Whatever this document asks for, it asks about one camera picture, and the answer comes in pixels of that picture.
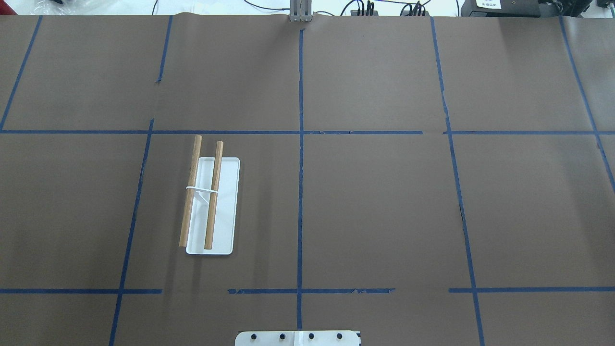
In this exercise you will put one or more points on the white wooden towel rack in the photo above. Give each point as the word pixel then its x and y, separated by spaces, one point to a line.
pixel 210 209

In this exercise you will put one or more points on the black power strip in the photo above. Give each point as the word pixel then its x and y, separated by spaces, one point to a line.
pixel 390 12

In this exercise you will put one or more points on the black equipment box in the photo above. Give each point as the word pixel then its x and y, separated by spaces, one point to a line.
pixel 524 8

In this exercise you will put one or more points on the grey aluminium frame post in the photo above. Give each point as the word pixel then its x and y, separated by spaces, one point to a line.
pixel 300 11

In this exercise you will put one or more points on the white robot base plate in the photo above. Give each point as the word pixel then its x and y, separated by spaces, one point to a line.
pixel 299 338

